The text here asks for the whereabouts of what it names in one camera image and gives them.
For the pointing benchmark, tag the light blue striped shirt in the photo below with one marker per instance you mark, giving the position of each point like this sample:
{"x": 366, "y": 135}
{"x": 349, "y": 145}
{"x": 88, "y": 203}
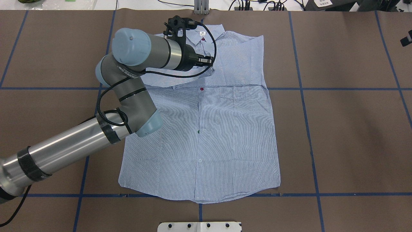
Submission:
{"x": 218, "y": 141}

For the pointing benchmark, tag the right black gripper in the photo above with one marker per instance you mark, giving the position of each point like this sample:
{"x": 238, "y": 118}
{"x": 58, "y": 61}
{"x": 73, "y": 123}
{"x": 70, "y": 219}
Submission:
{"x": 404, "y": 41}

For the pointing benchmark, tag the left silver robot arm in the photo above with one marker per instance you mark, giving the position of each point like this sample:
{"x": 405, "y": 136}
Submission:
{"x": 124, "y": 108}

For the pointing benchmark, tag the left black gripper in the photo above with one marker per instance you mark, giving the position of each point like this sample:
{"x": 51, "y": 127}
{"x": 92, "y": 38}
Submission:
{"x": 189, "y": 59}

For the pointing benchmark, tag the aluminium frame post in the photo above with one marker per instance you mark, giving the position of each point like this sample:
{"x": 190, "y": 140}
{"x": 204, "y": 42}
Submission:
{"x": 201, "y": 7}

